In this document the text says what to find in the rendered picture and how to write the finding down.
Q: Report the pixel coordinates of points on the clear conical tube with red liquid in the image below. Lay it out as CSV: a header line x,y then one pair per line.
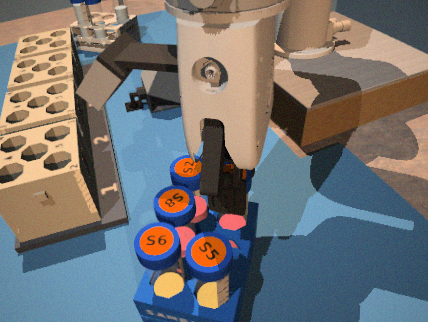
x,y
185,172

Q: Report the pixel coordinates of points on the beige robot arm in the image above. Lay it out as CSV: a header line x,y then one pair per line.
x,y
302,31

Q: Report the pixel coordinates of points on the blue tube rack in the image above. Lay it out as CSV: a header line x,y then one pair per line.
x,y
183,306

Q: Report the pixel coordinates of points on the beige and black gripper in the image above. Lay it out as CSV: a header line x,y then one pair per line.
x,y
227,109

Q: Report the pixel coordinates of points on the light blue bench mat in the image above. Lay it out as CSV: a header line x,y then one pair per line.
x,y
334,242

